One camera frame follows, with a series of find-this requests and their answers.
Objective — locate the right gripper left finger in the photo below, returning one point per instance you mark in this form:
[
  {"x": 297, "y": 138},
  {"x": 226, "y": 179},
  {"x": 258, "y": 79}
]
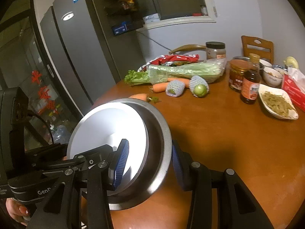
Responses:
[{"x": 118, "y": 163}]

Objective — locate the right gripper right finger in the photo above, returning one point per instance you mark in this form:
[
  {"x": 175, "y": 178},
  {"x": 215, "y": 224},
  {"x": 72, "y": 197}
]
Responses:
[{"x": 181, "y": 164}]

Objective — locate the white round plate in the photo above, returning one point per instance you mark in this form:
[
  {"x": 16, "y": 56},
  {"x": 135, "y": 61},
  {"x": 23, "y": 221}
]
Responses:
[{"x": 109, "y": 124}]

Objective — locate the grey metal round pan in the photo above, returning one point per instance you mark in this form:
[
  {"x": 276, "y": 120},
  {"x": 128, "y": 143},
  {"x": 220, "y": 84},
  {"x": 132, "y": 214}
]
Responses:
[{"x": 158, "y": 158}]

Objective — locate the person's left hand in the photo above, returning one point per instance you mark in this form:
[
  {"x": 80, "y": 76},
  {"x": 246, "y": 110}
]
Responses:
[{"x": 17, "y": 211}]

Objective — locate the front carrot with greens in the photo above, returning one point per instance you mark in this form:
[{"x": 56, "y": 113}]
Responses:
[{"x": 145, "y": 97}]

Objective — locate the foam-netted green fruit left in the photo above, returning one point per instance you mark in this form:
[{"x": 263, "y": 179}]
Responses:
[{"x": 175, "y": 88}]

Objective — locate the foam-netted green fruit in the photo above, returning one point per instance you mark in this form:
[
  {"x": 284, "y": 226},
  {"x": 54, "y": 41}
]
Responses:
[
  {"x": 175, "y": 88},
  {"x": 198, "y": 86}
]

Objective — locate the foam-netted green fruit right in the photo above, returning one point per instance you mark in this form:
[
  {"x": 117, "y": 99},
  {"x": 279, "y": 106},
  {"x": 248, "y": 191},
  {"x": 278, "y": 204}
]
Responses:
[{"x": 198, "y": 86}]

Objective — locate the middle carrot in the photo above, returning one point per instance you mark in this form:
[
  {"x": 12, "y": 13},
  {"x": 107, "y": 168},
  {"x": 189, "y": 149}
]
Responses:
[{"x": 159, "y": 87}]

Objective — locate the rear carrot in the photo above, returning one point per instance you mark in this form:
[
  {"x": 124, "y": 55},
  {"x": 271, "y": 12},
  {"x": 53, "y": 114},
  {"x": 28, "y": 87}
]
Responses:
[{"x": 185, "y": 81}]

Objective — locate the bagged celery bunch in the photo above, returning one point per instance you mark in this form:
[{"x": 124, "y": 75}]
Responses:
[{"x": 210, "y": 70}]

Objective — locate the red snack bag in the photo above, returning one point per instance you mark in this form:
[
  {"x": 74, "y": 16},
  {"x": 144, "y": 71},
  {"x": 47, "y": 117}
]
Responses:
[{"x": 171, "y": 60}]

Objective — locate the dark sauce bottle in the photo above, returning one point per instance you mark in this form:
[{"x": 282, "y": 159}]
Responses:
[{"x": 251, "y": 80}]

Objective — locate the chili sauce glass jar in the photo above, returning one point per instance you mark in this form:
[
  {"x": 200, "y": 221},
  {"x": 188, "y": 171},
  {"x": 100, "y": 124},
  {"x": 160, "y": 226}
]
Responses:
[{"x": 237, "y": 70}]

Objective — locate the white dish of pickles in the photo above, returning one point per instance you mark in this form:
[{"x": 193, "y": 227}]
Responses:
[{"x": 277, "y": 102}]

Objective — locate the curved wooden chair back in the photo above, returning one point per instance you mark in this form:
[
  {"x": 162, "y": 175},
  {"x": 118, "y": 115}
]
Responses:
[{"x": 188, "y": 48}]

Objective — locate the black-lid plastic jar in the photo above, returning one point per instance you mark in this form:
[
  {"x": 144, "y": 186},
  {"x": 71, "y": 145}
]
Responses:
[{"x": 215, "y": 49}]

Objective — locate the small white ceramic bowl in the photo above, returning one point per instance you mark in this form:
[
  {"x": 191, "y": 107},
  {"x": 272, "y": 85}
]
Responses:
[{"x": 272, "y": 77}]

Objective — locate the grey refrigerator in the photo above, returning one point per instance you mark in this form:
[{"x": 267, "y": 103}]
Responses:
[{"x": 87, "y": 57}]

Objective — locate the blue box on ledge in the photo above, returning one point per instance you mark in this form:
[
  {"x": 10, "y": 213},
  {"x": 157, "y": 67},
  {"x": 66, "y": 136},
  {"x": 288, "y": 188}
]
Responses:
[{"x": 122, "y": 28}]

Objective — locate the white box on ledge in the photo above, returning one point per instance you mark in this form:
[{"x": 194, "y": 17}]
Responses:
[{"x": 151, "y": 18}]

